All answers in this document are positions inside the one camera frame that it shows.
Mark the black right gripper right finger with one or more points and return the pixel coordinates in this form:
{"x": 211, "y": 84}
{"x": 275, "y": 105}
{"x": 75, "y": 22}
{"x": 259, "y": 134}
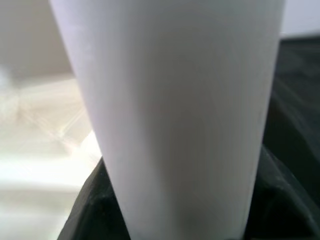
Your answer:
{"x": 282, "y": 212}

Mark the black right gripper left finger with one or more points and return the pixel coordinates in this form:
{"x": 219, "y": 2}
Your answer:
{"x": 92, "y": 215}

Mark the white plastic children table top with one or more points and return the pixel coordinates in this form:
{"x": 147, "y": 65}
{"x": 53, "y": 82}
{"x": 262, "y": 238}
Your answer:
{"x": 37, "y": 150}

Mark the white plastic table leg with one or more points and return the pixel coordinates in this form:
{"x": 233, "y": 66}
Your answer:
{"x": 175, "y": 112}

